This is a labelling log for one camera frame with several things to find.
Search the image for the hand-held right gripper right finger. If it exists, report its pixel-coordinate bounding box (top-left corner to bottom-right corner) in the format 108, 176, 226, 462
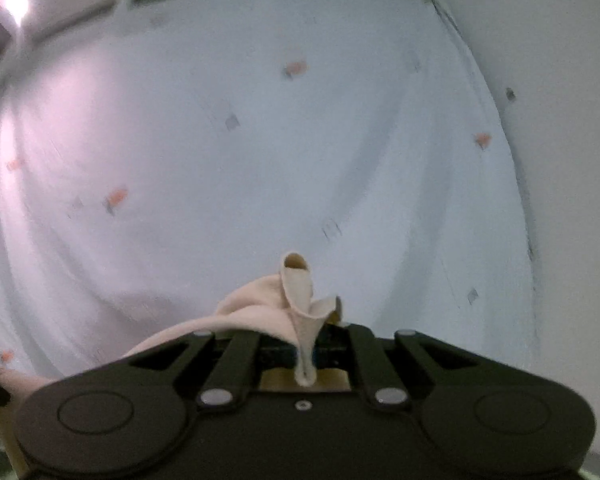
314, 323, 481, 411

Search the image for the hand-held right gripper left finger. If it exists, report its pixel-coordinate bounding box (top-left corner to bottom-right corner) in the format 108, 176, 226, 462
125, 327, 301, 411

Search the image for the pink cloth garment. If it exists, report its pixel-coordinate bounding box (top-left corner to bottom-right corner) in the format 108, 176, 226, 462
0, 251, 343, 396

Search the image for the white carrot print duvet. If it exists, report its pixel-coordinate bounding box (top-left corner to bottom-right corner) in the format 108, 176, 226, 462
0, 0, 541, 386

